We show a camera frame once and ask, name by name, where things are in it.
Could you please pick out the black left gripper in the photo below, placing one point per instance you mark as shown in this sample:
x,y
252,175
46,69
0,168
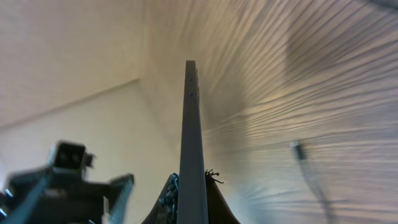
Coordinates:
x,y
40,196

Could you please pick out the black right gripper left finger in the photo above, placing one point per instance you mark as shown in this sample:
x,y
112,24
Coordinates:
x,y
165,209

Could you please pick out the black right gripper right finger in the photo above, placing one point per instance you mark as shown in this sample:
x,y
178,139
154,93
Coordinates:
x,y
218,210

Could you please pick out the blue smartphone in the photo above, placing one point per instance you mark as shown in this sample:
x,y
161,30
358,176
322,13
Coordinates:
x,y
192,202

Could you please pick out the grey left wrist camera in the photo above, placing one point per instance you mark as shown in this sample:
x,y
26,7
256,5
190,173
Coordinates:
x,y
69,158

